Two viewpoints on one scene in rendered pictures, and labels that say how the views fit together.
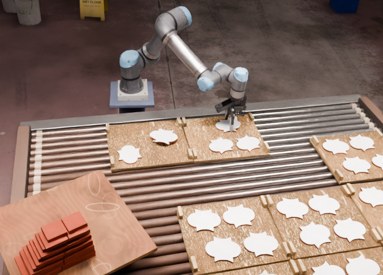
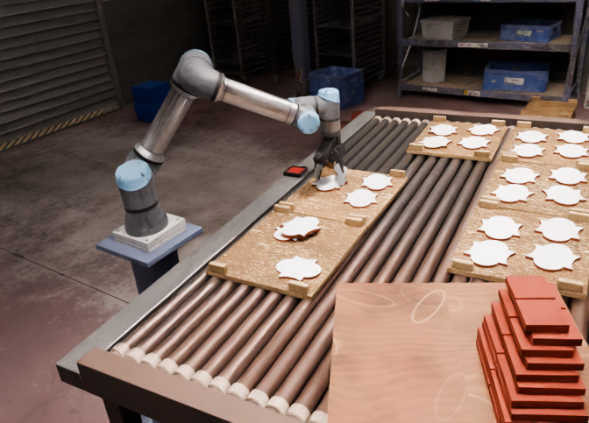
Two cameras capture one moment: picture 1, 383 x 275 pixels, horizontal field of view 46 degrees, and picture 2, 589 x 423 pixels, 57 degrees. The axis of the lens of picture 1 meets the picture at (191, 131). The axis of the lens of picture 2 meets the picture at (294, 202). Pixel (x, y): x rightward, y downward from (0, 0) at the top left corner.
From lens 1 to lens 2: 1.56 m
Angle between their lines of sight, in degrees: 39
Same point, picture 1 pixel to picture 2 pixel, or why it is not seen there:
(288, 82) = (197, 195)
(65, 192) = (358, 333)
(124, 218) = (471, 292)
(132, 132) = (252, 252)
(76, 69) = not seen: outside the picture
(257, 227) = (527, 223)
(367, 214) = (550, 162)
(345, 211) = (537, 170)
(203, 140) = (336, 207)
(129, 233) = not seen: hidden behind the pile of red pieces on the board
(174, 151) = (333, 233)
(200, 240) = (523, 269)
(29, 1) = not seen: outside the picture
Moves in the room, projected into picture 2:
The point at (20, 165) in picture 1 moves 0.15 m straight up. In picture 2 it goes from (191, 393) to (179, 338)
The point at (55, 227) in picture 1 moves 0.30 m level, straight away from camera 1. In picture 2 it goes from (537, 308) to (361, 285)
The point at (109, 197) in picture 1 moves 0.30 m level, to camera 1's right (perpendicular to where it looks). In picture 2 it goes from (412, 292) to (475, 239)
